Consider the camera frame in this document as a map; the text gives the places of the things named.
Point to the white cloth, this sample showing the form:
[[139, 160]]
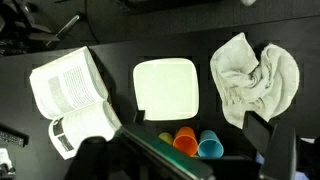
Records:
[[240, 76]]

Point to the blue plastic cup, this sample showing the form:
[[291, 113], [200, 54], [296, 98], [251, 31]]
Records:
[[210, 143]]

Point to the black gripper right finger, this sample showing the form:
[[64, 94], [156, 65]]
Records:
[[276, 153]]

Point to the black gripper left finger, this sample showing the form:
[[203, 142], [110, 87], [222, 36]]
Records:
[[166, 150]]

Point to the white square plate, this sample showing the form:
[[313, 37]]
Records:
[[166, 88]]

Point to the orange plastic cup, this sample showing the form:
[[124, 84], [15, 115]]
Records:
[[185, 140]]

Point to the black remote control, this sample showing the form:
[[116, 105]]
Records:
[[11, 137]]

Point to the yellow plastic cup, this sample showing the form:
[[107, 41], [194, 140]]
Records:
[[165, 137]]

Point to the open book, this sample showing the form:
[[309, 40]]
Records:
[[70, 86]]

